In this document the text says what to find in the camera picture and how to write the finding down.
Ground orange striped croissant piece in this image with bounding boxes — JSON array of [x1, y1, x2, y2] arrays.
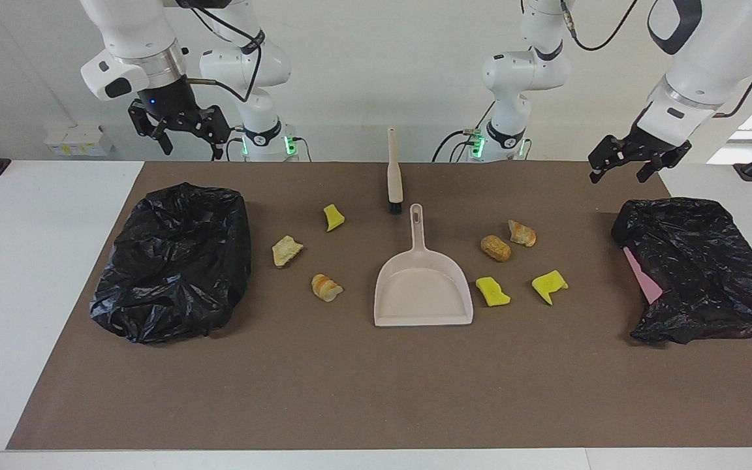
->
[[311, 274, 344, 303], [507, 219, 537, 248]]

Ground yellow sponge piece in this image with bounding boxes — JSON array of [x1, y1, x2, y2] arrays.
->
[[475, 277, 511, 307], [531, 270, 569, 306]]

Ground pale beige bread chunk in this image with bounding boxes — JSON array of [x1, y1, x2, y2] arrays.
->
[[272, 235, 304, 268]]

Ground brown bread roll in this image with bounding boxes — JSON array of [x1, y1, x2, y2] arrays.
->
[[480, 235, 512, 263]]

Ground beige brush with black bristles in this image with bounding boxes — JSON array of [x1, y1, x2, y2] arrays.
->
[[386, 127, 404, 215]]

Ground beige plastic dustpan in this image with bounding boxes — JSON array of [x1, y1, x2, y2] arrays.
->
[[374, 204, 474, 327]]

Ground pink plastic bin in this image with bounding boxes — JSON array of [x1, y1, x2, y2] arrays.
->
[[623, 247, 664, 305]]

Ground black bag over pink bin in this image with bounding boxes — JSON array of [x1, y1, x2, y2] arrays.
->
[[611, 198, 752, 345]]

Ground black trash bag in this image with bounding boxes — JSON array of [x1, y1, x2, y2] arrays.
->
[[89, 182, 252, 345]]

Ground brown table mat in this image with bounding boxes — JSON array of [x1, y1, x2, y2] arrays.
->
[[6, 161, 752, 451]]

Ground black base power cable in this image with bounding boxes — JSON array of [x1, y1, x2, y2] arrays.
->
[[211, 126, 246, 162], [431, 129, 481, 163]]

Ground white wall socket box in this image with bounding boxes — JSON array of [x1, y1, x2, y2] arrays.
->
[[43, 124, 116, 157]]

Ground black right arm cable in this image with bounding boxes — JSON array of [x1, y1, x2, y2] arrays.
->
[[180, 0, 266, 105]]

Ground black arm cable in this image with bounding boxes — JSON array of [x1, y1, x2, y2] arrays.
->
[[559, 0, 752, 119], [180, 0, 266, 105]]

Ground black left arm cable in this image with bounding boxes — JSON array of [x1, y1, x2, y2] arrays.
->
[[559, 0, 752, 119]]

